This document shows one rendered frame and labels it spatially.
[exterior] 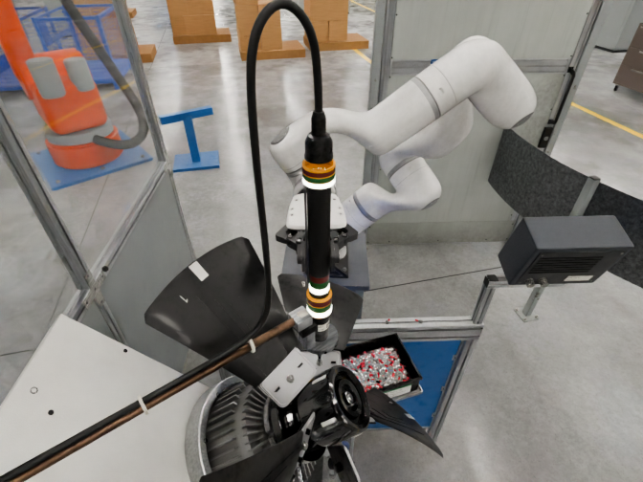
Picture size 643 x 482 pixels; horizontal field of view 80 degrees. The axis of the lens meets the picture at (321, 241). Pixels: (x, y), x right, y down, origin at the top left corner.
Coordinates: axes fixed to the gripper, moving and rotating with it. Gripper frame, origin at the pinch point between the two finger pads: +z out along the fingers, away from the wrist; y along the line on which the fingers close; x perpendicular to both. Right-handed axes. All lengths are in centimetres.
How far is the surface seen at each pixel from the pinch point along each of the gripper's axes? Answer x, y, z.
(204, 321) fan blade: -10.6, 18.8, 3.3
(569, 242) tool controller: -24, -67, -30
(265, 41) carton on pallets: -113, 73, -745
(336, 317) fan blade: -29.2, -4.5, -12.6
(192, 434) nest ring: -31.4, 23.1, 11.7
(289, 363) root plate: -20.3, 5.3, 5.3
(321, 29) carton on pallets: -104, -34, -809
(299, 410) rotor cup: -25.0, 3.6, 11.4
